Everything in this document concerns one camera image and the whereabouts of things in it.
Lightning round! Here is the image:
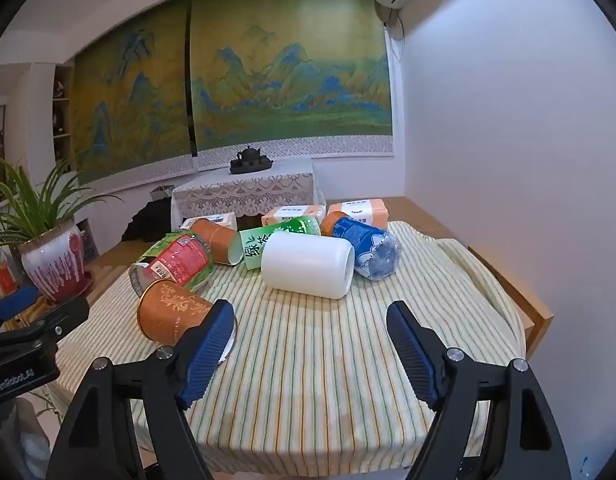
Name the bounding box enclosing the orange white tissue pack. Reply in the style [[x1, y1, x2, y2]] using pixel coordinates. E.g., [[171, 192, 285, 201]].
[[260, 205, 328, 228], [327, 199, 390, 231]]

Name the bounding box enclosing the black tea tray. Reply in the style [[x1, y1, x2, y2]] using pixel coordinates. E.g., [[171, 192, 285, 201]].
[[229, 156, 274, 175]]

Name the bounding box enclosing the striped yellow cloth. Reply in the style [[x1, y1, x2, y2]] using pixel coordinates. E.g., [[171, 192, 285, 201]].
[[53, 220, 526, 461]]

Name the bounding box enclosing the landscape painting curtain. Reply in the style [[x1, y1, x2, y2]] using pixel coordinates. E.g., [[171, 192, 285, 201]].
[[188, 0, 395, 171], [68, 0, 196, 186]]

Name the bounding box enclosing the white wall shelf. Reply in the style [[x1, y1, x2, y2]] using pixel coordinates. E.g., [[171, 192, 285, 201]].
[[51, 62, 74, 166]]

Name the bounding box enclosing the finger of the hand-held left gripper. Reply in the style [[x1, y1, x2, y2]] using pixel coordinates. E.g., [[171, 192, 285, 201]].
[[0, 296, 90, 357], [0, 286, 40, 333]]

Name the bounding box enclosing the white cup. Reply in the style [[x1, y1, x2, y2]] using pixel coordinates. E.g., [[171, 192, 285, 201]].
[[260, 231, 356, 301]]

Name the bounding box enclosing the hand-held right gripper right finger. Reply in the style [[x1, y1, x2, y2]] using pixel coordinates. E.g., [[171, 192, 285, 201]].
[[386, 301, 572, 480]]

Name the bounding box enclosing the lace covered side table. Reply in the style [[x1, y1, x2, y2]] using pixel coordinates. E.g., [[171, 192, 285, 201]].
[[170, 157, 327, 219]]

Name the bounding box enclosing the black bag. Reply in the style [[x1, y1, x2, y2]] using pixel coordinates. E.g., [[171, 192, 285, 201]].
[[120, 200, 174, 244]]

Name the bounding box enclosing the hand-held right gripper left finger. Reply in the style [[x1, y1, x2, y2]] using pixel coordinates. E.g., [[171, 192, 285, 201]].
[[47, 300, 237, 480]]

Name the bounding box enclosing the red green instant noodle cup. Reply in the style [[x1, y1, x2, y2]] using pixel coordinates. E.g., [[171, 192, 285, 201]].
[[128, 230, 215, 302]]

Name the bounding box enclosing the green label tea bottle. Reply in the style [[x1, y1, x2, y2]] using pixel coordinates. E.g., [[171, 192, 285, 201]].
[[238, 215, 323, 271]]

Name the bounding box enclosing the potted spider plant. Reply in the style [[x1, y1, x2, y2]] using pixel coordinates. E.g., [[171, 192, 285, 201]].
[[0, 156, 124, 307]]

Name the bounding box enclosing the air conditioner pipe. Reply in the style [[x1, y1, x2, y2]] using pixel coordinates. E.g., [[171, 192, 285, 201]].
[[375, 2, 407, 42]]

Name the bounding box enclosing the blue label plastic bottle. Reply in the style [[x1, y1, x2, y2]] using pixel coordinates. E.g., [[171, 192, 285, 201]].
[[333, 215, 403, 281]]

